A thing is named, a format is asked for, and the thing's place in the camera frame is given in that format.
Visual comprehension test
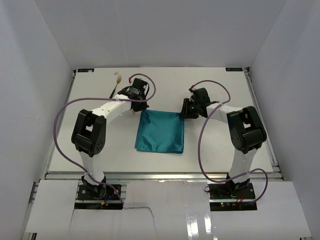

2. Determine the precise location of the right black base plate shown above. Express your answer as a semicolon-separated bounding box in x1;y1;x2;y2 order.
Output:
204;183;256;200

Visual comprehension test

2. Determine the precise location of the white cardboard front cover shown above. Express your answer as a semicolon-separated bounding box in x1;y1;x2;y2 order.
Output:
25;180;312;240

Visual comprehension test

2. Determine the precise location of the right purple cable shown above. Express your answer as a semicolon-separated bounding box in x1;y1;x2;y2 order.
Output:
189;79;269;206

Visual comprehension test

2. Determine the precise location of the teal cloth napkin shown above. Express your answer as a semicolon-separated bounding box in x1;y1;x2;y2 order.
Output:
134;110;185;154

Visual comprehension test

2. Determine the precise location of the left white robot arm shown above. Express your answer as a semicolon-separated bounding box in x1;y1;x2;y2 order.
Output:
71;78;150;199

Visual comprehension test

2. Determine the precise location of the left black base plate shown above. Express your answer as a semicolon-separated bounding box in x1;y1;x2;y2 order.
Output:
76;184;122;201

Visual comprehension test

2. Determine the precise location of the blue table label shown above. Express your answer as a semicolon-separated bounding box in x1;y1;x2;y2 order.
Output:
77;68;95;73
225;67;243;72

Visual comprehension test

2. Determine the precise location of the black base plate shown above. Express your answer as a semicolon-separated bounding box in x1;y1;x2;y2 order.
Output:
76;184;122;201
204;183;256;200

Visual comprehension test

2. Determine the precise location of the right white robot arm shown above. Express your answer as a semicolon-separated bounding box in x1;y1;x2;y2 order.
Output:
180;86;267;194

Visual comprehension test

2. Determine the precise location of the left blue table label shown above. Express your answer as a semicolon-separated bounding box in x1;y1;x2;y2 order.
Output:
77;68;95;73

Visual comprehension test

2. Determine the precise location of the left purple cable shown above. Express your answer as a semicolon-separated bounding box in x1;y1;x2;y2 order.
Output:
53;73;158;205

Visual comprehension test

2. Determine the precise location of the right blue table label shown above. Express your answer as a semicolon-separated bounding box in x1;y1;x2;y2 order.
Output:
225;67;243;72

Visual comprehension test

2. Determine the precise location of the purple cable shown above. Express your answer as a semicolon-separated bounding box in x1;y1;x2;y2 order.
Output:
189;79;269;206
53;73;158;205

